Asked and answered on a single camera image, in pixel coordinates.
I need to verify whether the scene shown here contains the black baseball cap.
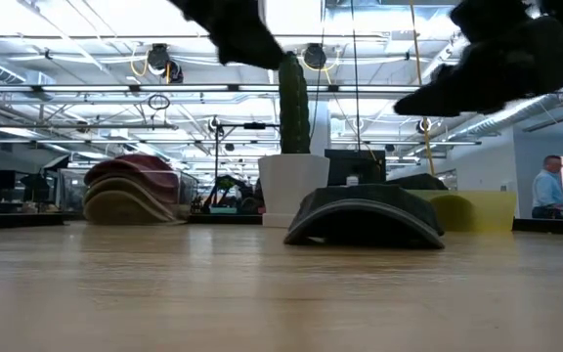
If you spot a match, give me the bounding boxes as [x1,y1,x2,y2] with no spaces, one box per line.
[283,183,447,250]

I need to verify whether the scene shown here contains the black hanging cable with coil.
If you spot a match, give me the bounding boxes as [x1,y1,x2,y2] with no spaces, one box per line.
[349,0,362,153]

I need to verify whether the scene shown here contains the white hexagonal plant pot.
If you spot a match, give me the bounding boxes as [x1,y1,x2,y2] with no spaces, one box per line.
[257,154,330,230]

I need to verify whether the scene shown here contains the yellow hanging cable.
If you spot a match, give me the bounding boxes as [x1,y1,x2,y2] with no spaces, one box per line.
[408,0,438,177]

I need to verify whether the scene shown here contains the dark grey baseball cap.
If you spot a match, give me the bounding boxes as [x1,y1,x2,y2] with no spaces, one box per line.
[430,194,477,232]
[386,173,450,193]

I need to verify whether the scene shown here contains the black ceiling cable reel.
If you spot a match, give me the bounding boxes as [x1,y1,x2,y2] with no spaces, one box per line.
[145,42,185,84]
[302,42,327,70]

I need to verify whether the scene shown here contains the person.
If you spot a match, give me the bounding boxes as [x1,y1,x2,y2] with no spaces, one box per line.
[530,154,563,220]

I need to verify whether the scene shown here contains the green cactus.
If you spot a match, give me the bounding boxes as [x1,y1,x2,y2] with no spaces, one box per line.
[278,51,312,156]

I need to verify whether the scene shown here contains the black pole stand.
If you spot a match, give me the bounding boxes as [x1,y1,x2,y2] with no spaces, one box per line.
[210,115,282,190]

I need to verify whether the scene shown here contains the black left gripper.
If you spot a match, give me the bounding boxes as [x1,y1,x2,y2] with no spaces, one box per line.
[168,0,286,70]

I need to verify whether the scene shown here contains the yellow plastic bin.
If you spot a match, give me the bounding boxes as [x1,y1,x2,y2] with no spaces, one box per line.
[408,189,517,234]

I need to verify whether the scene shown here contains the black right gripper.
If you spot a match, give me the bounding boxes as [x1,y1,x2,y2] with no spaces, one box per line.
[392,0,563,118]

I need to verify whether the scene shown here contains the black hanging cable hoop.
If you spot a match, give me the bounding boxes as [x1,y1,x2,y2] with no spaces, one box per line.
[147,92,172,112]

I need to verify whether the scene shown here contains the maroon baseball cap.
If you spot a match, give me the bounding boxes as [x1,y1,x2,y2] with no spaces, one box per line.
[84,154,181,192]
[85,168,181,205]

